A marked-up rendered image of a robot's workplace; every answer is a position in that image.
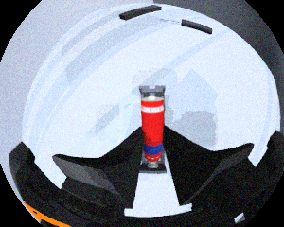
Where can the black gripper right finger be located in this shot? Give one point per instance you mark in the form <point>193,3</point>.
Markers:
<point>192,167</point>

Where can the red battery with blue band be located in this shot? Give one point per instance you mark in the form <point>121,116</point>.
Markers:
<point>152,120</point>

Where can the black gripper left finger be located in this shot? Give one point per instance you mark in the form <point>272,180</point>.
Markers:
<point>116,171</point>

